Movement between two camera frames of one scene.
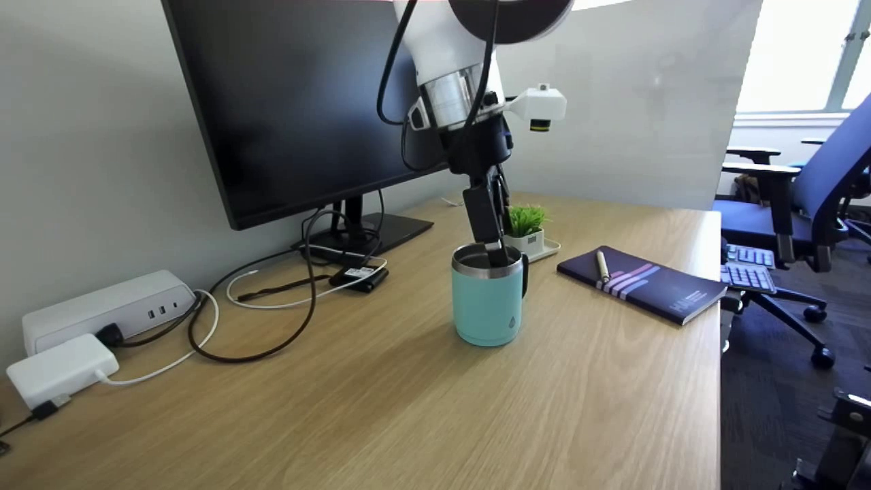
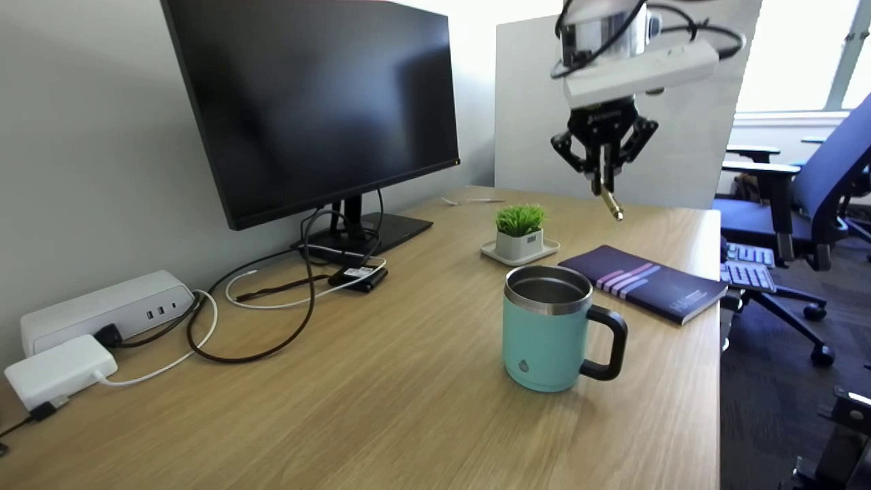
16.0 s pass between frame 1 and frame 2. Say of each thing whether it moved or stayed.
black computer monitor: stayed
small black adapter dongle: stayed
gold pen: moved
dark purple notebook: stayed
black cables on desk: stayed
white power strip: stayed
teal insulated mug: moved
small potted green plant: stayed
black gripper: moved
